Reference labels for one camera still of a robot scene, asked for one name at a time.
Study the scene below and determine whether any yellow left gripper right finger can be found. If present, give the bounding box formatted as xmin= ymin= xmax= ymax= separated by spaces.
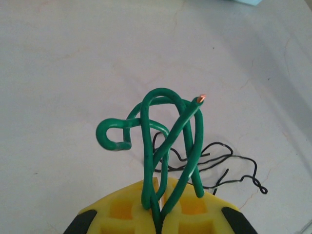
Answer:
xmin=158 ymin=176 xmax=257 ymax=234

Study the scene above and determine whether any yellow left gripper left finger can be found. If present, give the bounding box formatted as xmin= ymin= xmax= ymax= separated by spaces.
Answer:
xmin=63 ymin=176 xmax=161 ymax=234

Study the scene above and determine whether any green wire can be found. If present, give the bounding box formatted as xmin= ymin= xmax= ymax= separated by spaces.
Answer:
xmin=96 ymin=87 xmax=207 ymax=234

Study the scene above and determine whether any thin black wire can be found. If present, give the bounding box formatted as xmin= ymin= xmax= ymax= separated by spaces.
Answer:
xmin=156 ymin=142 xmax=269 ymax=195
xmin=152 ymin=131 xmax=212 ymax=163

